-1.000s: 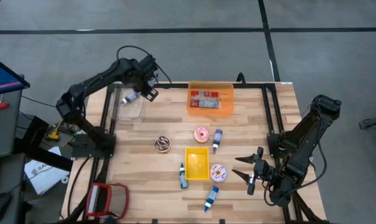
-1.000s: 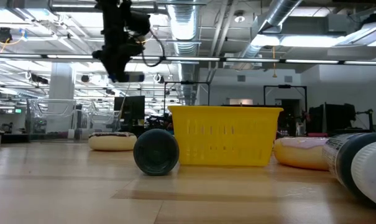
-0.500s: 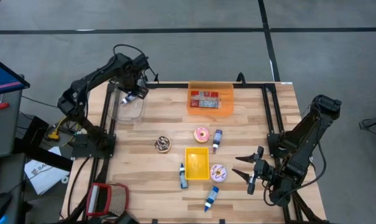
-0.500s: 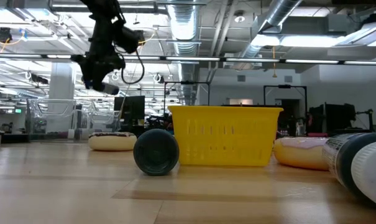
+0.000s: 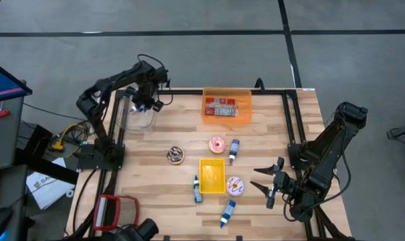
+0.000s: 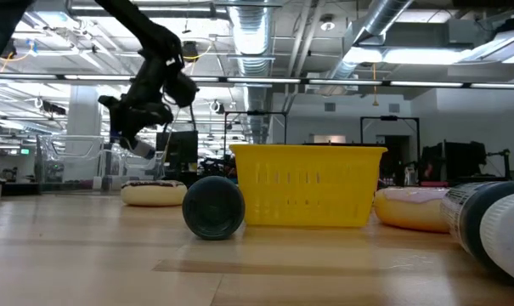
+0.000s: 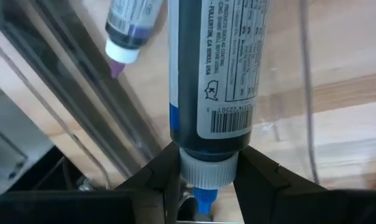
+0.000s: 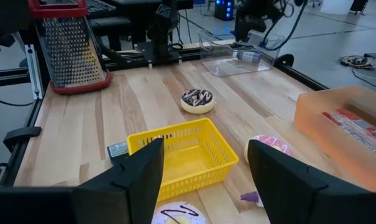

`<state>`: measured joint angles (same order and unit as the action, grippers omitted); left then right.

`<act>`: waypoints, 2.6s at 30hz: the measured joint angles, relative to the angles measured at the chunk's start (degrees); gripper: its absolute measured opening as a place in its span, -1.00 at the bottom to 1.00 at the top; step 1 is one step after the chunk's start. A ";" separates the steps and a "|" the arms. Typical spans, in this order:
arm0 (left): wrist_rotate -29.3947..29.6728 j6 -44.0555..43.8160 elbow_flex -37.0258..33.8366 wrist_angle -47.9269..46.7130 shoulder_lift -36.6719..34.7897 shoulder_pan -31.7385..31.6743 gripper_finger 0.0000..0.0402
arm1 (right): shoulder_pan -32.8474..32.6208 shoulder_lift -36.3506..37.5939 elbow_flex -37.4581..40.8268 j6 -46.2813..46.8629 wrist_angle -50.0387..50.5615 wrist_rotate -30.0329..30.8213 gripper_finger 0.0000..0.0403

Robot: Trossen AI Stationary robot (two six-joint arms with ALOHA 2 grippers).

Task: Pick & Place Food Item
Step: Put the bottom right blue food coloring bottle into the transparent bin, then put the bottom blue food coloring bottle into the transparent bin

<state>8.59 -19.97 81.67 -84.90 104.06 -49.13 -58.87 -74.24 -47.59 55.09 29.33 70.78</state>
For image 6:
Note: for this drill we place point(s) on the black small stand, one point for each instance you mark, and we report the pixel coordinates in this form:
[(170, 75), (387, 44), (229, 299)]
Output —
[(505, 163)]

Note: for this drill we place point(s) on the dark green bottle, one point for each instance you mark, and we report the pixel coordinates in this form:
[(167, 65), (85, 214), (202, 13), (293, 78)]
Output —
[(212, 208)]

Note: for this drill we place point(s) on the silver smooth ceiling duct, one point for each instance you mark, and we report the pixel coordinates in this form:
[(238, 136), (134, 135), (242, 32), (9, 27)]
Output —
[(380, 17)]

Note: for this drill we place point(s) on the long ceiling light bar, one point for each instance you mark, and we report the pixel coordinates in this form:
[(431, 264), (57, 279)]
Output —
[(261, 80)]

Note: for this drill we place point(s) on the black metal frame stand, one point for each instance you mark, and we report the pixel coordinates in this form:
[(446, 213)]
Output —
[(256, 113), (390, 118)]

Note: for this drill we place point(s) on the white building column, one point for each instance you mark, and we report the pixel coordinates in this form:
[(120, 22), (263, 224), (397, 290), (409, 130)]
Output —
[(84, 123)]

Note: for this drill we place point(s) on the clear plastic bin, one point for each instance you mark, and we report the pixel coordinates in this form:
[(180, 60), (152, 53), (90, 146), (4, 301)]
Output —
[(69, 140)]

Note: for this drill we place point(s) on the pink glazed toy donut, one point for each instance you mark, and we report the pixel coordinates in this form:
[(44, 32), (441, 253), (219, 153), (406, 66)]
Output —
[(409, 210)]

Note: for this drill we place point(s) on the black equipment block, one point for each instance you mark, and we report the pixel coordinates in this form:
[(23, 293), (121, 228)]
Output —
[(452, 161)]

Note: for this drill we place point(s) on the blue bottle white cap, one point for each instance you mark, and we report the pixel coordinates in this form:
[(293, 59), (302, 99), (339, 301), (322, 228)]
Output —
[(486, 225)]

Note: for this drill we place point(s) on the yellow plastic basket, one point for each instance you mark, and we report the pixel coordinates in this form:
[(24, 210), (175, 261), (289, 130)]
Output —
[(307, 187)]

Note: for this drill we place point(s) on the purple label ink bottle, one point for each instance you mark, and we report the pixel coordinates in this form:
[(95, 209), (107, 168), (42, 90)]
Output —
[(144, 149)]

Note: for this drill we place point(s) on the red flat object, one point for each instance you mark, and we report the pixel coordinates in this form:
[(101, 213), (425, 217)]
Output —
[(433, 183)]

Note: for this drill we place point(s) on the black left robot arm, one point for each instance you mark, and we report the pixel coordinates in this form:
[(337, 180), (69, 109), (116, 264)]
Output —
[(146, 30)]

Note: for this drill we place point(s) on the black computer monitor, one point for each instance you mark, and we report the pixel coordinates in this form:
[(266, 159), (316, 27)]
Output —
[(182, 151)]

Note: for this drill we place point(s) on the chocolate glazed toy donut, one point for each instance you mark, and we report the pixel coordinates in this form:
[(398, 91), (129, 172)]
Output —
[(153, 195)]

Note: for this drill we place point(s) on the silver metal can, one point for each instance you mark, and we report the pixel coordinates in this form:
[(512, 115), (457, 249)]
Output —
[(409, 175)]

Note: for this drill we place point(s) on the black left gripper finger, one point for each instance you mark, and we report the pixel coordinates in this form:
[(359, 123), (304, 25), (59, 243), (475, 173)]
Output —
[(139, 121), (115, 115)]

